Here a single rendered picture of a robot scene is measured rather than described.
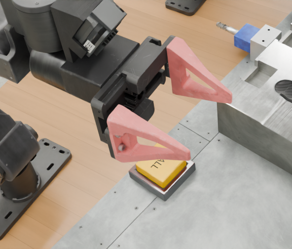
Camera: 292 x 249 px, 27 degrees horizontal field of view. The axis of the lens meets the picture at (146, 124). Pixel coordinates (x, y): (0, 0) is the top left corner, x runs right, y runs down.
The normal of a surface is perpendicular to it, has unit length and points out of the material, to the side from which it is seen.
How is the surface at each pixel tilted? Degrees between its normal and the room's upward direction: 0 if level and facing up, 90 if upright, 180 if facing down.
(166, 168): 0
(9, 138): 60
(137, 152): 21
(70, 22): 90
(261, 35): 0
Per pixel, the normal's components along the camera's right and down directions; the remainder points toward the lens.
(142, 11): -0.12, -0.62
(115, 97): 0.83, 0.38
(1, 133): 0.65, 0.00
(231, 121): -0.66, 0.63
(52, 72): -0.54, 0.32
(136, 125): 0.19, -0.44
